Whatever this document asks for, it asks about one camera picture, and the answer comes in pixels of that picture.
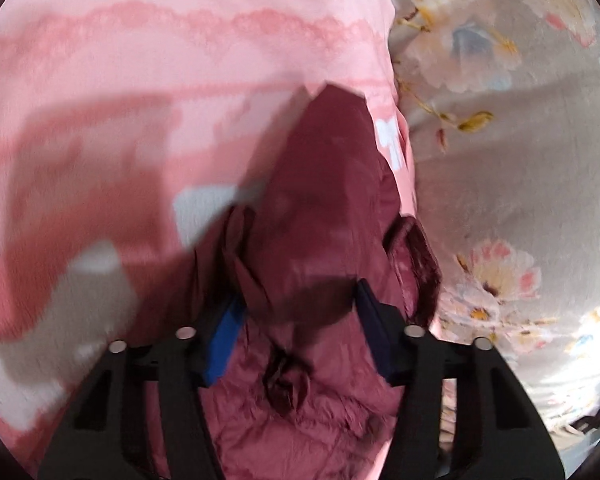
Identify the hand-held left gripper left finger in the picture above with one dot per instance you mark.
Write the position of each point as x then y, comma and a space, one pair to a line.
224, 341

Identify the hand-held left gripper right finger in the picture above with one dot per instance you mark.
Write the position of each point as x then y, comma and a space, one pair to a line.
375, 327

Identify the maroon puffer jacket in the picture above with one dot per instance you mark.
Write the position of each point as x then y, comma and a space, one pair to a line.
320, 240

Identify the grey floral bed sheet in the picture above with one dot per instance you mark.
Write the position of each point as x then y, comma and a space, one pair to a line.
505, 160

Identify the pink blanket with white bows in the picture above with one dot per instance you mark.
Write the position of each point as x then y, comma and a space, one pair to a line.
145, 110

